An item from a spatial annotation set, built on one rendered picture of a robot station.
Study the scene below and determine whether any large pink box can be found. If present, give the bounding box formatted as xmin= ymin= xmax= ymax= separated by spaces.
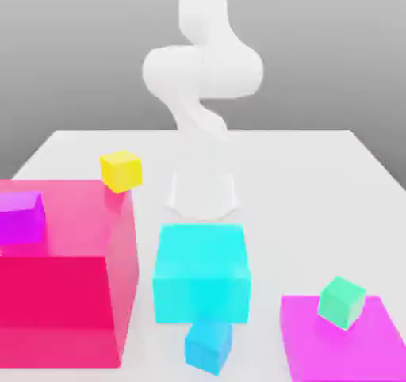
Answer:
xmin=0 ymin=179 xmax=140 ymax=369

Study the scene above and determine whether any large magenta box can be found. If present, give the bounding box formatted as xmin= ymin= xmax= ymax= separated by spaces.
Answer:
xmin=280 ymin=295 xmax=406 ymax=382

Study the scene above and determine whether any large cyan box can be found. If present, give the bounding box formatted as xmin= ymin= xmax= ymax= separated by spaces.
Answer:
xmin=151 ymin=223 xmax=252 ymax=325

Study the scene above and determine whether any small blue cube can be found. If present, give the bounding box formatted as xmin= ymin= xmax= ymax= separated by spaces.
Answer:
xmin=184 ymin=322 xmax=233 ymax=376

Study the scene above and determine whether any small green cube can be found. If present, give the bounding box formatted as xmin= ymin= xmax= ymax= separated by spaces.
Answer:
xmin=316 ymin=276 xmax=367 ymax=331

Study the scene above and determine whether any small purple cube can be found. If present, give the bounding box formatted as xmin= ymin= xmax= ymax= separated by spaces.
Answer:
xmin=0 ymin=190 xmax=48 ymax=246

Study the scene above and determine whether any small yellow cube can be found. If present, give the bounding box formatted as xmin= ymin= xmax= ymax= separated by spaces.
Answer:
xmin=99 ymin=149 xmax=144 ymax=195

